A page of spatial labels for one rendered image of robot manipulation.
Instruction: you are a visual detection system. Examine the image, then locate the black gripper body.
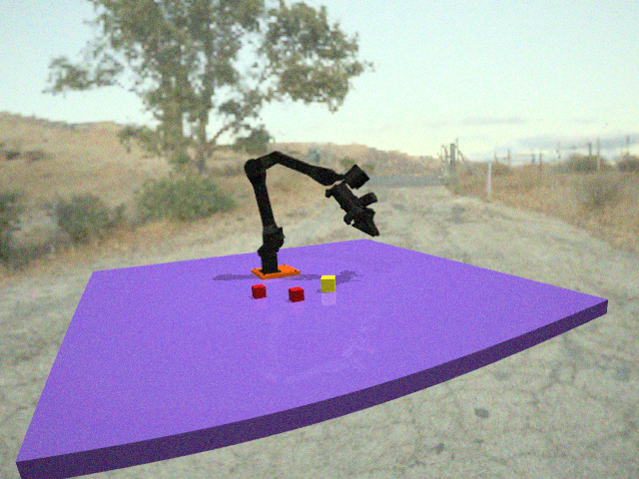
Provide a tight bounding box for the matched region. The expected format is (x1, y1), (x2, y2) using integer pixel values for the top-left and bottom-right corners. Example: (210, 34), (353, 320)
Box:
(340, 194), (376, 225)

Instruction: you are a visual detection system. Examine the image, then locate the yellow cube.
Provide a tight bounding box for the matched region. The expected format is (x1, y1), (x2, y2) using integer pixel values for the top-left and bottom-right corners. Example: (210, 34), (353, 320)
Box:
(320, 275), (335, 292)

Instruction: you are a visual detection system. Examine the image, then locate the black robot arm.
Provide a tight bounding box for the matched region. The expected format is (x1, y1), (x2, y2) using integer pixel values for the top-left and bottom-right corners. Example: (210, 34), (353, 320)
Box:
(245, 151), (377, 274)

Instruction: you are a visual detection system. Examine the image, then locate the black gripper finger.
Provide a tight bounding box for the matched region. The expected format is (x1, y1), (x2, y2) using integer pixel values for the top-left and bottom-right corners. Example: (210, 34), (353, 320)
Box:
(367, 214), (380, 236)
(351, 213), (376, 237)

